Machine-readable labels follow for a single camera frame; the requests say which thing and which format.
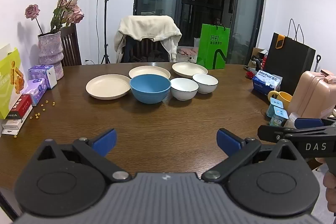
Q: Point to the cream jacket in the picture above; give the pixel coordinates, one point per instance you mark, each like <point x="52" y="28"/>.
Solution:
<point x="147" y="27"/>

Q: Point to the purple tissue box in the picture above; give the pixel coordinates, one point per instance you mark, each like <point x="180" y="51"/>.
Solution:
<point x="42" y="74"/>

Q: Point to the red artificial flower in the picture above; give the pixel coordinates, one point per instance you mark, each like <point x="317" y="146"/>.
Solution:
<point x="249" y="73"/>

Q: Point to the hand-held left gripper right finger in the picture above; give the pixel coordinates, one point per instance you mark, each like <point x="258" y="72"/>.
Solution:
<point x="228" y="141"/>

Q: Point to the pink cloth pile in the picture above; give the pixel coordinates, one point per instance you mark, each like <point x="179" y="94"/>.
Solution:
<point x="187" y="52"/>

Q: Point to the red box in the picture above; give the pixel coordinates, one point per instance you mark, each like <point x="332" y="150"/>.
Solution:
<point x="21" y="106"/>

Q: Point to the studio light on stand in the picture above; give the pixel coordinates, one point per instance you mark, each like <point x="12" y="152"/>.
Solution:
<point x="106" y="3"/>

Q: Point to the blue tissue pack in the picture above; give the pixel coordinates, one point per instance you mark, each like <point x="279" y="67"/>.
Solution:
<point x="265" y="81"/>

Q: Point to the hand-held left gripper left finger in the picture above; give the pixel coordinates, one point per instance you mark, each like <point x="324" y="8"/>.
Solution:
<point x="105" y="141"/>

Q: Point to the yellow-green snack bag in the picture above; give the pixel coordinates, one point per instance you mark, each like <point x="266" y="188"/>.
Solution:
<point x="9" y="82"/>

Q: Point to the yellow mug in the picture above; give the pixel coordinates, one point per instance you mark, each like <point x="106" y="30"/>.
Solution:
<point x="284" y="99"/>

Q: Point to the clear plastic bag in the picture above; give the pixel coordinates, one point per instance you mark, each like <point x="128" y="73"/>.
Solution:
<point x="291" y="119"/>

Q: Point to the dark wooden chair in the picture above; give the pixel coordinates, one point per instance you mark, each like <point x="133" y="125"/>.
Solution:
<point x="147" y="49"/>
<point x="71" y="45"/>

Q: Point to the cream ribbed plate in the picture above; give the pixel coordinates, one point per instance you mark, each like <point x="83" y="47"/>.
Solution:
<point x="149" y="71"/>
<point x="189" y="69"/>
<point x="107" y="86"/>

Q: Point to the red label bottle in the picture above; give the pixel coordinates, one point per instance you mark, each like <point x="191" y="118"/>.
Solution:
<point x="266" y="57"/>

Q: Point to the blue bowl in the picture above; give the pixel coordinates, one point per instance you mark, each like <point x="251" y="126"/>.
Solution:
<point x="150" y="90"/>

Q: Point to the scattered yellow kernels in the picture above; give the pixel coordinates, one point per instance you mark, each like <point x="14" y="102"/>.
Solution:
<point x="53" y="103"/>

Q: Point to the person's right hand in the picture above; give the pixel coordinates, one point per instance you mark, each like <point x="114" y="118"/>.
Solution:
<point x="330" y="187"/>

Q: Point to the black shopping bag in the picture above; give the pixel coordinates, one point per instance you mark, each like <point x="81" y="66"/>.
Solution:
<point x="286" y="58"/>

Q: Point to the white bowl with black rim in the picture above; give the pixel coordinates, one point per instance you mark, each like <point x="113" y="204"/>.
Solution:
<point x="183" y="88"/>
<point x="206" y="83"/>

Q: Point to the cardboard box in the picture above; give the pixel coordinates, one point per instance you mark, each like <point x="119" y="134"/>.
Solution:
<point x="258" y="54"/>

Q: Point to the green shopping bag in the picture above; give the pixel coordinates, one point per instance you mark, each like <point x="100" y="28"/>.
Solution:
<point x="212" y="48"/>

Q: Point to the dark clothes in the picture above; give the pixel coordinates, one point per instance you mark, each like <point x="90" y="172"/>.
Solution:
<point x="149" y="58"/>

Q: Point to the pink suitcase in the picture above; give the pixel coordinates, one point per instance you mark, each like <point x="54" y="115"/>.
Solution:
<point x="312" y="95"/>

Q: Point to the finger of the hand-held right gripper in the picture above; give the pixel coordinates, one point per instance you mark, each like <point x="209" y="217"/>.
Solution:
<point x="273" y="133"/>
<point x="308" y="123"/>

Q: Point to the white flat box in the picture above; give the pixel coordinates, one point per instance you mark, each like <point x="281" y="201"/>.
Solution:
<point x="14" y="123"/>
<point x="10" y="131"/>

